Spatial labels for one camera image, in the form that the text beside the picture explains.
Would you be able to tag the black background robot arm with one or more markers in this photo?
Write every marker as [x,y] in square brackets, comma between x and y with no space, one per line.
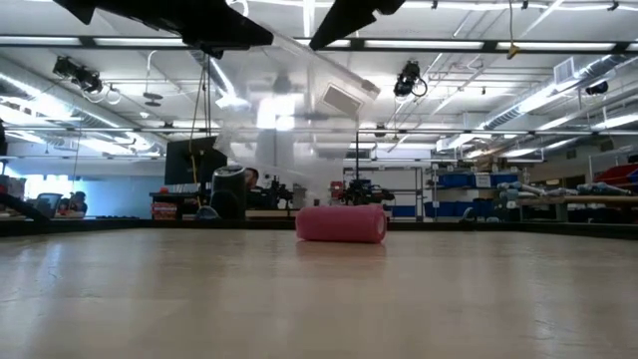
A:
[361,192]

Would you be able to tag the red storage crate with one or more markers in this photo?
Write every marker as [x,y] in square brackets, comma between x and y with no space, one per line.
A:
[164,211]

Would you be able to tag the black table rim frame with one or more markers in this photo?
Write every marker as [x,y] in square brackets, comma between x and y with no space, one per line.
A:
[99,227]

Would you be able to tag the pink bandage roll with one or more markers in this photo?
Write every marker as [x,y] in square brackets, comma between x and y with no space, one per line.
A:
[341,223]

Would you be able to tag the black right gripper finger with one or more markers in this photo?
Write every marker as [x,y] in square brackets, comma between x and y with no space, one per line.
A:
[391,6]
[344,22]

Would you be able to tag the person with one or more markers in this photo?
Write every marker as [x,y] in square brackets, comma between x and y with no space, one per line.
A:
[78,202]
[252,187]

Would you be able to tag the silver air duct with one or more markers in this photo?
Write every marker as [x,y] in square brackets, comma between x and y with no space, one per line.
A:
[548,95]

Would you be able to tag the black overhead frame beam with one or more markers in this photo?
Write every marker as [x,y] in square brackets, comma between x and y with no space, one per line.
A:
[548,46]

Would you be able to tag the wooden workbench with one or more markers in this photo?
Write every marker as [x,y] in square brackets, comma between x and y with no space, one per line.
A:
[578,200]

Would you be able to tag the black overhead camera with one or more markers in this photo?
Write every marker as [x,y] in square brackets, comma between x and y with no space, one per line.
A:
[408,80]
[80,75]

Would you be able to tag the shelf with blue bins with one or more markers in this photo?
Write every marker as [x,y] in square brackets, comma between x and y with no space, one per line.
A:
[471,192]

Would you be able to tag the clear plastic zip bag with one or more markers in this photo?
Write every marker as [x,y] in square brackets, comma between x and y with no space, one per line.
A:
[299,124]

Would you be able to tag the black monitor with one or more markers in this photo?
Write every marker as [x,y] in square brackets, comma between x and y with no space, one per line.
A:
[187,162]

